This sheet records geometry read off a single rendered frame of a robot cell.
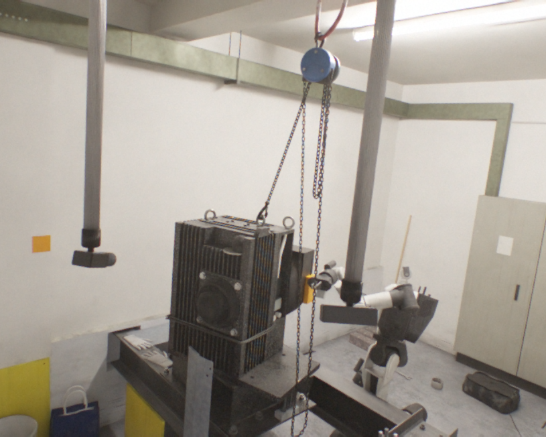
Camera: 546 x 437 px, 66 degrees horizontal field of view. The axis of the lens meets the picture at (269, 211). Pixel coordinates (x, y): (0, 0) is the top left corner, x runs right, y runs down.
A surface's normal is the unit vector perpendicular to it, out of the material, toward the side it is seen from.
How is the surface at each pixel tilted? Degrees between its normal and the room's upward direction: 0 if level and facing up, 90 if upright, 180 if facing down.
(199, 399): 90
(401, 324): 85
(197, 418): 90
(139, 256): 90
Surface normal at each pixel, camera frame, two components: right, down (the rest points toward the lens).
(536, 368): -0.73, 0.04
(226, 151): 0.67, 0.17
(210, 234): 0.84, 0.15
